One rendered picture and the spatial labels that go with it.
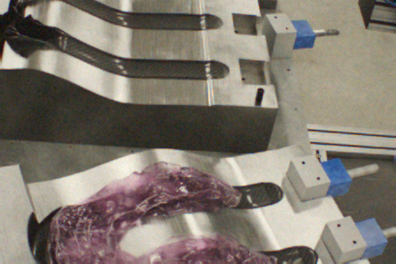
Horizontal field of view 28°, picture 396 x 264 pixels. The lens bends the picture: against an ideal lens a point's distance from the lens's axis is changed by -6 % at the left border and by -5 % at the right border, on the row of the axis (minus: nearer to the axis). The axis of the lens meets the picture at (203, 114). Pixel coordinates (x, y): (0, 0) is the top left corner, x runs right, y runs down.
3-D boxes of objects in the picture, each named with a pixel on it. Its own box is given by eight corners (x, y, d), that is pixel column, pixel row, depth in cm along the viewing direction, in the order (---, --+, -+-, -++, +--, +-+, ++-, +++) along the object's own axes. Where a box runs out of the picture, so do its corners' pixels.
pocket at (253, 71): (265, 80, 118) (270, 61, 115) (270, 106, 114) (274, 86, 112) (233, 78, 117) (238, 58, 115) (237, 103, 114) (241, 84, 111)
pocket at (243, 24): (256, 33, 126) (261, 15, 123) (261, 56, 122) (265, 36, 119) (227, 31, 125) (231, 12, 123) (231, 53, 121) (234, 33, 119)
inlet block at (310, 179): (362, 168, 111) (373, 141, 108) (378, 193, 108) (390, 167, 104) (281, 186, 107) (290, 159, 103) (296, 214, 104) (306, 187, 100)
